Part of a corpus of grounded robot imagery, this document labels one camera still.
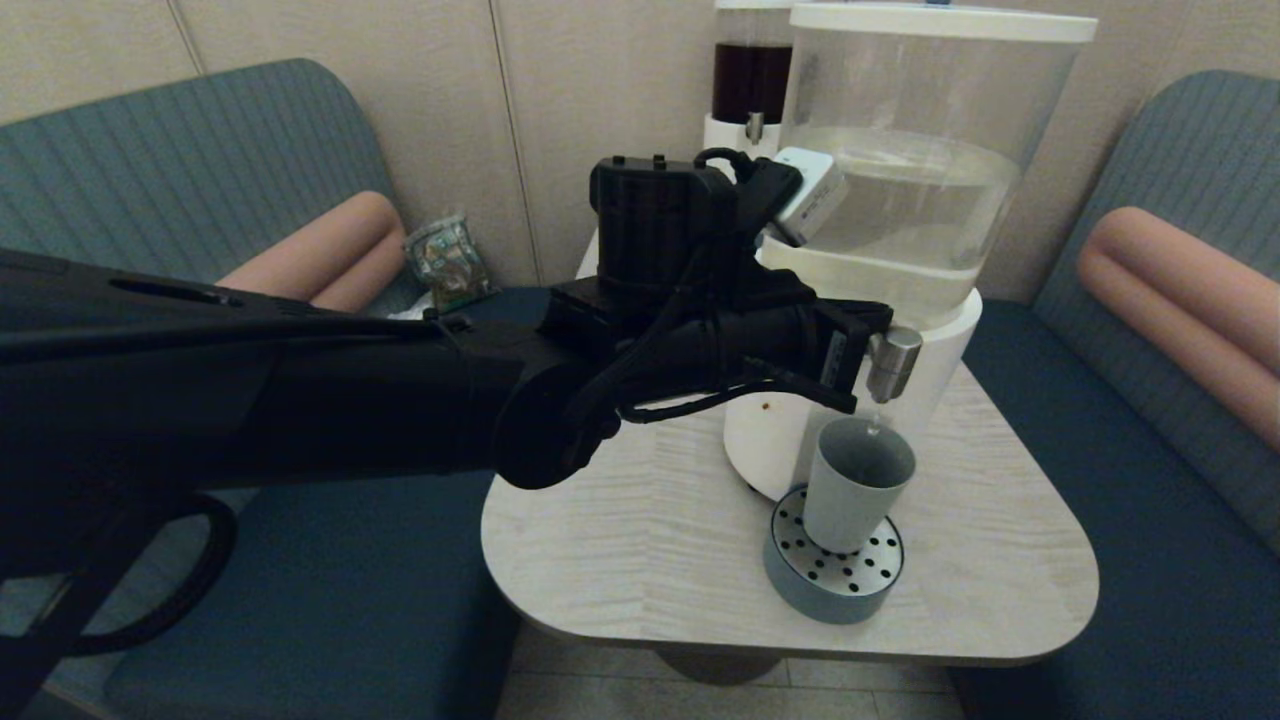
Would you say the metal water dispenser tap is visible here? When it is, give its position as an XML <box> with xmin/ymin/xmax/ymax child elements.
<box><xmin>865</xmin><ymin>326</ymin><xmax>924</xmax><ymax>404</ymax></box>

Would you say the grey-blue plastic cup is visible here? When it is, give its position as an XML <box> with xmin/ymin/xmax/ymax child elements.
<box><xmin>802</xmin><ymin>416</ymin><xmax>917</xmax><ymax>554</ymax></box>

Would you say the clear water dispenser white base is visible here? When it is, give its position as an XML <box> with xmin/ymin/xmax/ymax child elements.
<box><xmin>722</xmin><ymin>0</ymin><xmax>1101</xmax><ymax>506</ymax></box>

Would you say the round blue perforated drip tray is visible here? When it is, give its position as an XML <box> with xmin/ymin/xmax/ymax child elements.
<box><xmin>765</xmin><ymin>485</ymin><xmax>905</xmax><ymax>625</ymax></box>

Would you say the dark drink dispenser white base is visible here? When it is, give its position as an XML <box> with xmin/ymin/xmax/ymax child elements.
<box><xmin>703</xmin><ymin>0</ymin><xmax>796</xmax><ymax>166</ymax></box>

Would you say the white water dispenser lid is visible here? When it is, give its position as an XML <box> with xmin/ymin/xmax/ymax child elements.
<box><xmin>790</xmin><ymin>0</ymin><xmax>1101</xmax><ymax>43</ymax></box>

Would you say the pink bolster cushion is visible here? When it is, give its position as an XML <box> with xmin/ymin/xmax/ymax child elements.
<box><xmin>215</xmin><ymin>190</ymin><xmax>406</xmax><ymax>313</ymax></box>
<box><xmin>1075</xmin><ymin>205</ymin><xmax>1280</xmax><ymax>453</ymax></box>

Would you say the crumpled snack bag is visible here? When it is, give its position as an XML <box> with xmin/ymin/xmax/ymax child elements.
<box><xmin>403</xmin><ymin>213</ymin><xmax>499</xmax><ymax>313</ymax></box>

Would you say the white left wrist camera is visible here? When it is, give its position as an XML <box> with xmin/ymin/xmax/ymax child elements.
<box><xmin>770</xmin><ymin>147</ymin><xmax>849</xmax><ymax>247</ymax></box>

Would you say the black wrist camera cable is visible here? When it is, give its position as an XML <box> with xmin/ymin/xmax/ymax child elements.
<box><xmin>695</xmin><ymin>147</ymin><xmax>776</xmax><ymax>196</ymax></box>

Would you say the table pedestal base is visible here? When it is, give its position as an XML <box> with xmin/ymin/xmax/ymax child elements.
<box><xmin>650</xmin><ymin>645</ymin><xmax>786</xmax><ymax>688</ymax></box>

